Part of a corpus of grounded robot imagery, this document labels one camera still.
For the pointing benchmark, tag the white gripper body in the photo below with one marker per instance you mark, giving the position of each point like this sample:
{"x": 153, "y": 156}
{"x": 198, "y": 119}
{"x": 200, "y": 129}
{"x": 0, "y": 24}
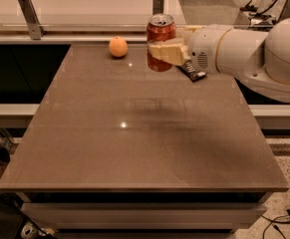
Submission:
{"x": 202, "y": 49}

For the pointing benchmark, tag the red coke can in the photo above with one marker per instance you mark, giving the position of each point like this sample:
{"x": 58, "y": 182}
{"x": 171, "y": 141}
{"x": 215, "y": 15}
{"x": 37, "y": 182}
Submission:
{"x": 160, "y": 27}

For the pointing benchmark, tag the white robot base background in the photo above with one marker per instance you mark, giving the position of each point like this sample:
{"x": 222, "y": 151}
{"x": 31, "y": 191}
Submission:
{"x": 257, "y": 16}

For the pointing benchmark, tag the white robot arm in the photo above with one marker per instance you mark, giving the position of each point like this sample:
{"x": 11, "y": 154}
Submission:
{"x": 258, "y": 60}

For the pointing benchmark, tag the black snack bar wrapper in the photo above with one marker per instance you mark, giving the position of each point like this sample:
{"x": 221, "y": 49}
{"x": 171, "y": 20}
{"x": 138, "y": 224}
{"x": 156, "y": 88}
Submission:
{"x": 194, "y": 75}

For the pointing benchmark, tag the orange fruit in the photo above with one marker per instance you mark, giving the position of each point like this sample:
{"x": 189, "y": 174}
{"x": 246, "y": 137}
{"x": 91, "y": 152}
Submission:
{"x": 118, "y": 47}

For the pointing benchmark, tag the white tape roll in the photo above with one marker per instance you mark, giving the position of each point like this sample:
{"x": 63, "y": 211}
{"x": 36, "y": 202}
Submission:
{"x": 29, "y": 232}

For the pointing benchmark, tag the middle metal railing bracket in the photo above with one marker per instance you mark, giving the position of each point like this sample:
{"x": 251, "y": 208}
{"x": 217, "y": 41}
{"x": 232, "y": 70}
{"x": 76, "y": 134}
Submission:
{"x": 157, "y": 6}

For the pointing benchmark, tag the left metal railing bracket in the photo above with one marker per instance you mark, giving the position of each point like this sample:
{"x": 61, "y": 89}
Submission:
{"x": 35, "y": 29}

